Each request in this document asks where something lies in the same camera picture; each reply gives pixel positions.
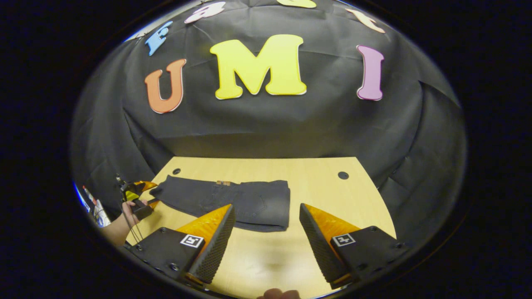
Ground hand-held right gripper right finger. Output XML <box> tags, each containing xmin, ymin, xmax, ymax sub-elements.
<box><xmin>299</xmin><ymin>203</ymin><xmax>411</xmax><ymax>290</ymax></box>

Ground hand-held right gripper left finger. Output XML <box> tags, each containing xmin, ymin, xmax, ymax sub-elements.
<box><xmin>125</xmin><ymin>203</ymin><xmax>236</xmax><ymax>287</ymax></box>

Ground dark jeans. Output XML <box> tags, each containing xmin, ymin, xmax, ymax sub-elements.
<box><xmin>149</xmin><ymin>175</ymin><xmax>291</xmax><ymax>233</ymax></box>

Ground white printed banner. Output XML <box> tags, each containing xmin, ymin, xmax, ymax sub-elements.
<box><xmin>74</xmin><ymin>185</ymin><xmax>112</xmax><ymax>229</ymax></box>

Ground black backdrop cloth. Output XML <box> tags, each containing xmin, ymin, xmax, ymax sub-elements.
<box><xmin>70</xmin><ymin>0</ymin><xmax>468</xmax><ymax>250</ymax></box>

